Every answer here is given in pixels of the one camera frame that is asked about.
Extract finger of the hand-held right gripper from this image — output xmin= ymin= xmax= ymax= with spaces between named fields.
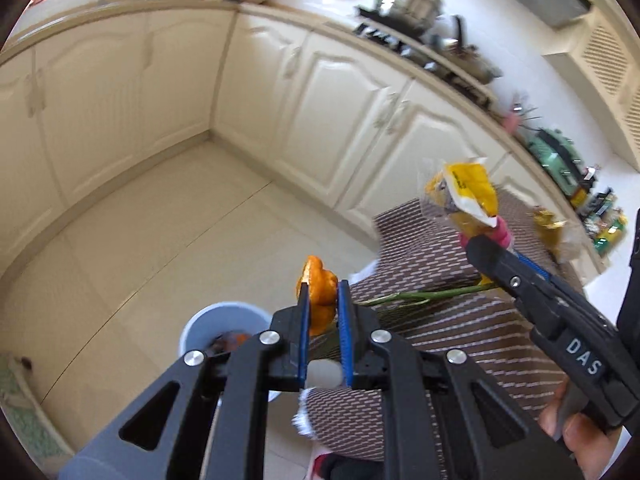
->
xmin=514 ymin=253 xmax=619 ymax=339
xmin=465 ymin=235 xmax=632 ymax=429

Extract orange peel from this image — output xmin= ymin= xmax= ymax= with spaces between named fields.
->
xmin=294 ymin=254 xmax=339 ymax=337

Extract green electric cooker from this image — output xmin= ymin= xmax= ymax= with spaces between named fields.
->
xmin=524 ymin=127 xmax=587 ymax=194

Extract stacked steel pot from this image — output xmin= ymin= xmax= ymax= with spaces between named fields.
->
xmin=374 ymin=0 xmax=447 ymax=37

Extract blue round bin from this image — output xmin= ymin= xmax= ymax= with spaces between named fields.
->
xmin=178 ymin=301 xmax=282 ymax=404

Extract pink utensil holder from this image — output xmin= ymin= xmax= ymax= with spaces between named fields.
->
xmin=502 ymin=92 xmax=542 ymax=134

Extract clear plastic bag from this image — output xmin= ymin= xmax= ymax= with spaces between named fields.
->
xmin=550 ymin=219 xmax=587 ymax=262

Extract black gas stove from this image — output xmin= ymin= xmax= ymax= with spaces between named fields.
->
xmin=352 ymin=4 xmax=494 ymax=112

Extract green patterned floor mat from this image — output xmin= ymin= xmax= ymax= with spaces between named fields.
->
xmin=0 ymin=354 xmax=72 ymax=477

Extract cream upper kitchen cabinets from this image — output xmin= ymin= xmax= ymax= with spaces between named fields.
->
xmin=542 ymin=4 xmax=640 ymax=172

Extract person's right hand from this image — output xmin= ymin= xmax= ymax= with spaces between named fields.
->
xmin=538 ymin=379 xmax=632 ymax=472

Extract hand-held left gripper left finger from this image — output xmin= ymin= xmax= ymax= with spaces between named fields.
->
xmin=60 ymin=282 xmax=311 ymax=480

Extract brown polka-dot cloth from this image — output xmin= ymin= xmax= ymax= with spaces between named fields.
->
xmin=299 ymin=189 xmax=587 ymax=477

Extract yellow snack packet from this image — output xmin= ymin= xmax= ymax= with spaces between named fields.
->
xmin=421 ymin=157 xmax=501 ymax=237

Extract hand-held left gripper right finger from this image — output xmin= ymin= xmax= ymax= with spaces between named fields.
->
xmin=337 ymin=280 xmax=586 ymax=480

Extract cream lower kitchen cabinets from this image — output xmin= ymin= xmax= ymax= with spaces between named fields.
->
xmin=0 ymin=4 xmax=602 ymax=273

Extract white round object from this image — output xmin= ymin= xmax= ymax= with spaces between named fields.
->
xmin=307 ymin=359 xmax=347 ymax=392

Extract red-capped dark sauce bottle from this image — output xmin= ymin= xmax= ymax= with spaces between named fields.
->
xmin=571 ymin=165 xmax=599 ymax=207

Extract cream kitchen cabinets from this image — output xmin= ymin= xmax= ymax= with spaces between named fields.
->
xmin=542 ymin=4 xmax=640 ymax=172
xmin=0 ymin=4 xmax=602 ymax=273

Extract green plant stem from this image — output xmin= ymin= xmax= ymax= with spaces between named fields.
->
xmin=359 ymin=280 xmax=502 ymax=309

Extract gold foil wrapper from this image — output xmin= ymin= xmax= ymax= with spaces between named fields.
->
xmin=532 ymin=207 xmax=567 ymax=242

